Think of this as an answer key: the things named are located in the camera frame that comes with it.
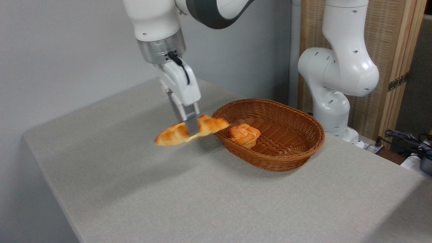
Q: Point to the long braided bread loaf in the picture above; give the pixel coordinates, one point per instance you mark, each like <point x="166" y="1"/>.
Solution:
<point x="168" y="136"/>

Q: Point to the white power strip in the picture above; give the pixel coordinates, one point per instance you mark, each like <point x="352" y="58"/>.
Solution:
<point x="371" y="147"/>

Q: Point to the dark metal screen hinge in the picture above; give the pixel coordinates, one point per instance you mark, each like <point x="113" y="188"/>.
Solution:
<point x="397" y="82"/>

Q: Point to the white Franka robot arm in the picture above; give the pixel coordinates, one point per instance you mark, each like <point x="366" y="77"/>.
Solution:
<point x="341" y="67"/>

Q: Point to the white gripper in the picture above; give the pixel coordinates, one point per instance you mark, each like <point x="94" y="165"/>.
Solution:
<point x="184" y="87"/>

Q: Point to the brown oval wicker basket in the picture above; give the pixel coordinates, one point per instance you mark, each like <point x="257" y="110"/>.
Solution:
<point x="287" y="158"/>

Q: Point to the round knotted bread roll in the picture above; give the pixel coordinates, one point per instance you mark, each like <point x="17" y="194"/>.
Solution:
<point x="243" y="135"/>

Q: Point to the grey box device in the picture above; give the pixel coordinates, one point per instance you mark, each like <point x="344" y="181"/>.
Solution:
<point x="427" y="165"/>

